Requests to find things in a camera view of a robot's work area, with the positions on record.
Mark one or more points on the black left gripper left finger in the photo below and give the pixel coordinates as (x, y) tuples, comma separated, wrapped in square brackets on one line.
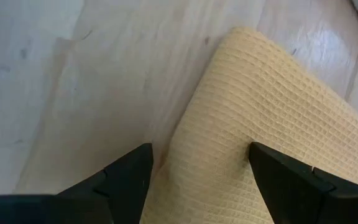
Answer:
[(73, 205)]

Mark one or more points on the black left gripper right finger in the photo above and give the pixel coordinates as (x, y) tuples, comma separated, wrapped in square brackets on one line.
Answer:
[(306, 199)]

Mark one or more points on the yellow waffle cloth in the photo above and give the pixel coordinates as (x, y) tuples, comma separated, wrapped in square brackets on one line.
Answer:
[(259, 109)]

